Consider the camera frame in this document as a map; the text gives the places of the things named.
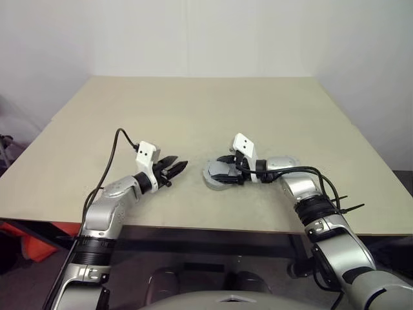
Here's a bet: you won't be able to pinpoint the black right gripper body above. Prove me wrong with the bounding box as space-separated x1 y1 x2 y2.
234 150 259 187

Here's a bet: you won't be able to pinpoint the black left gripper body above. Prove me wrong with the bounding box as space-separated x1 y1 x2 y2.
151 153 174 188

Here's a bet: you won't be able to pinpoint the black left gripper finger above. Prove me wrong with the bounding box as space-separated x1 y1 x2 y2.
167 160 189 181
160 155 179 172

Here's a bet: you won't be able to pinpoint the silver stator housing copper coils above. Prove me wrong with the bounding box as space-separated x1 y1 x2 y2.
201 158 248 192

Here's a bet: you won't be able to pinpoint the silver end cover circuit board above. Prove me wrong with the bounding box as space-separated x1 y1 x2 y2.
205 160 230 178

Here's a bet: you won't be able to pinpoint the dark rounded shape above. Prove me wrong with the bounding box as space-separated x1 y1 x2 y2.
148 267 181 303
225 270 269 295

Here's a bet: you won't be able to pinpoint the black caster wheel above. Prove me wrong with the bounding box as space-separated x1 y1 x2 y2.
288 261 312 279

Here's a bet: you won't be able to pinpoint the silver robot torso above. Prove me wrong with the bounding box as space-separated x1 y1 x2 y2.
138 289 278 310

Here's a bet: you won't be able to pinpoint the orange fabric bag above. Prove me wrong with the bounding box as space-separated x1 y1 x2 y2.
0 221 80 263

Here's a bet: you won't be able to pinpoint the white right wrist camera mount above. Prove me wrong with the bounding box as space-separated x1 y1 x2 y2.
229 132 259 183

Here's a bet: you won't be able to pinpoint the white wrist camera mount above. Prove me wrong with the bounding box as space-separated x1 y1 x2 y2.
135 140 162 192
229 132 259 183

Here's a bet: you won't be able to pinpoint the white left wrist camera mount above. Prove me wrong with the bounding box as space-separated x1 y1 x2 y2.
135 140 162 192

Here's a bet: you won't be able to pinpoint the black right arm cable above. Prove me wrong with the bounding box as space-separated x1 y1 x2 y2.
237 163 346 306

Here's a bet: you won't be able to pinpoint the dark metal table frame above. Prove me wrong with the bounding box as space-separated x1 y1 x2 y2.
0 218 413 278

